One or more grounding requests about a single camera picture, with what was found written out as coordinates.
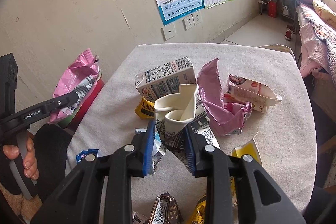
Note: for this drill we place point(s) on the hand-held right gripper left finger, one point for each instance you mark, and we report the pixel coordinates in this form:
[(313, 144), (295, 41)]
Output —
[(148, 150)]

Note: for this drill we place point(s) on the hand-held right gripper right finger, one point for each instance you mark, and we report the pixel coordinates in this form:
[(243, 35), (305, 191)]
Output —
[(190, 150)]

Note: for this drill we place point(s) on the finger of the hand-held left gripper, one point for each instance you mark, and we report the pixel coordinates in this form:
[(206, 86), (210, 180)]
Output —
[(65, 100)]

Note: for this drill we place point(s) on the red bin with green rim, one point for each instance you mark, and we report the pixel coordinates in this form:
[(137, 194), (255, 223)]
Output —
[(89, 100)]

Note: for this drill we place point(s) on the pink snack packet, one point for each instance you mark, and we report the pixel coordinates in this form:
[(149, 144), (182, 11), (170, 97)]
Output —
[(71, 74)]

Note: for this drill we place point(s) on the crushed printed paper cup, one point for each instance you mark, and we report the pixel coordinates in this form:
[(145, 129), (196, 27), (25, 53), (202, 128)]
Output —
[(181, 106)]

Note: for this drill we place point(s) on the large mauve plastic wrapper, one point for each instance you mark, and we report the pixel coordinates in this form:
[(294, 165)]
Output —
[(210, 98)]

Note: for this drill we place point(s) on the person's left forearm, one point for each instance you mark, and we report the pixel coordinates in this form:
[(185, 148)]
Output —
[(13, 205)]

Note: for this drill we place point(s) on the person's left hand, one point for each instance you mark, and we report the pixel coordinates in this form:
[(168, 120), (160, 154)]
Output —
[(29, 161)]

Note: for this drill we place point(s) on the silver foil wrapper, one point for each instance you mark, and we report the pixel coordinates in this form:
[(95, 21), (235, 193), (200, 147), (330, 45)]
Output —
[(157, 155)]

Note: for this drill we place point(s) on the small yellow snack packet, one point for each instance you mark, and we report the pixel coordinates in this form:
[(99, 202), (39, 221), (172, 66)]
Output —
[(143, 108)]

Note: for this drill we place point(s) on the yellow and white wrapper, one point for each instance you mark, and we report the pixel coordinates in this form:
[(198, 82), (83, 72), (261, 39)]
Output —
[(246, 148)]

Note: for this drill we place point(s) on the black cloth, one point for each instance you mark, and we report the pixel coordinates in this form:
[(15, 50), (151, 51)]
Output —
[(51, 155)]

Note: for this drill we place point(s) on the small blue wrapper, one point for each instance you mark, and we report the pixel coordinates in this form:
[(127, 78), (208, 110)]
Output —
[(82, 155)]

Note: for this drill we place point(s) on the yellow printed packet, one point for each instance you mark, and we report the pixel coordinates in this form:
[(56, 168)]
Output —
[(198, 213)]

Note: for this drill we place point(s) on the brown foil packet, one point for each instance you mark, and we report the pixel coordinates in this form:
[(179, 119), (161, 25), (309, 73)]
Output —
[(168, 211)]

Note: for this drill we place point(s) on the small white barcode packet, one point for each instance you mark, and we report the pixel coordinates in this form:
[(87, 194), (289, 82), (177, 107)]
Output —
[(139, 218)]

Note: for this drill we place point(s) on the white milk carton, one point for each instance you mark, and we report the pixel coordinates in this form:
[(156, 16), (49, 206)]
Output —
[(162, 77)]

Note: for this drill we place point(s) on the white and pink carton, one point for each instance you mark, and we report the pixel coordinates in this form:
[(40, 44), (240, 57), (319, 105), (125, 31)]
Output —
[(249, 94)]

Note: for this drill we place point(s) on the white table cloth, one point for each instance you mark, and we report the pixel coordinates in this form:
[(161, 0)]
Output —
[(275, 121)]

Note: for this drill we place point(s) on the bed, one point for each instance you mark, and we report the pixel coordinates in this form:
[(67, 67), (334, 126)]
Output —
[(323, 82)]

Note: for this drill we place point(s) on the pink blanket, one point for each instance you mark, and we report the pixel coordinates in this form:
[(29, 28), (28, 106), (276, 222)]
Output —
[(312, 48)]

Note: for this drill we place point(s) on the red box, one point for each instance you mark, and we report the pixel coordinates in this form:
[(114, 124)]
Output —
[(272, 8)]

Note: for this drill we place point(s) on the yellow pillow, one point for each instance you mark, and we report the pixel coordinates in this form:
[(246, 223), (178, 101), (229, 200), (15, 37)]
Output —
[(325, 11)]

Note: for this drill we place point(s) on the white single wall plate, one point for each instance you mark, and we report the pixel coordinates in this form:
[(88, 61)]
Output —
[(168, 33)]

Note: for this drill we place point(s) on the white wall socket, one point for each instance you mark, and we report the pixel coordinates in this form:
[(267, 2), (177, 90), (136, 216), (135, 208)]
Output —
[(188, 23), (197, 18)]

